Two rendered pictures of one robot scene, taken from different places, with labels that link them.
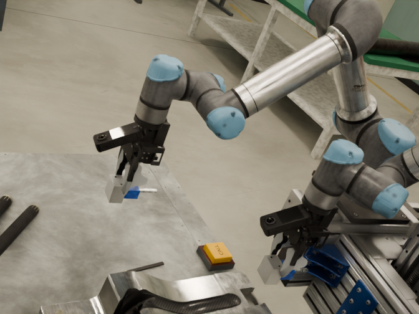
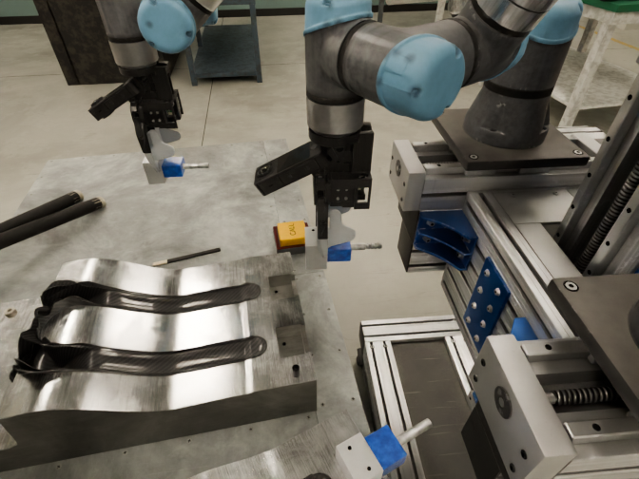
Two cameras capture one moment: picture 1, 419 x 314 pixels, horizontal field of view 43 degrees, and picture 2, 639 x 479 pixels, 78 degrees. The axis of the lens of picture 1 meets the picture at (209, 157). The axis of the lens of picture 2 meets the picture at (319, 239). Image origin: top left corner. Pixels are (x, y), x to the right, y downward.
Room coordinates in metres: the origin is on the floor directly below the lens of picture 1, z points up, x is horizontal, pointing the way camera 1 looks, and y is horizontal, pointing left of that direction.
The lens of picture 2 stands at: (0.63, -0.49, 1.38)
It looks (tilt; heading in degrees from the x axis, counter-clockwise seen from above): 41 degrees down; 28
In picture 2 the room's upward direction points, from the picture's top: straight up
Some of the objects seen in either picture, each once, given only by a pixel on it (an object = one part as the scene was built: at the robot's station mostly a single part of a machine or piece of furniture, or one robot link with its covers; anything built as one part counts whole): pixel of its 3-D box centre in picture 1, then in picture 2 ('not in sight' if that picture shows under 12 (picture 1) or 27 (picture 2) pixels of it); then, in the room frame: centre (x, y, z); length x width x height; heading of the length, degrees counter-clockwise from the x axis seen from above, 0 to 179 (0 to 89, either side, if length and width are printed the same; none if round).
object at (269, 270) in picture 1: (286, 269); (343, 247); (1.09, -0.29, 0.93); 0.13 x 0.05 x 0.05; 121
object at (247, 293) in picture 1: (249, 301); (283, 293); (1.00, -0.22, 0.87); 0.05 x 0.05 x 0.04; 40
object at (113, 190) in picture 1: (133, 189); (178, 166); (1.16, 0.15, 0.93); 0.13 x 0.05 x 0.05; 124
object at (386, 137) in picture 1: (387, 147); (531, 36); (1.44, -0.46, 1.20); 0.13 x 0.12 x 0.14; 36
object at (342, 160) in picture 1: (338, 167); (338, 47); (1.08, -0.27, 1.25); 0.09 x 0.08 x 0.11; 66
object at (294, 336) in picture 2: not in sight; (293, 347); (0.91, -0.29, 0.87); 0.05 x 0.05 x 0.04; 40
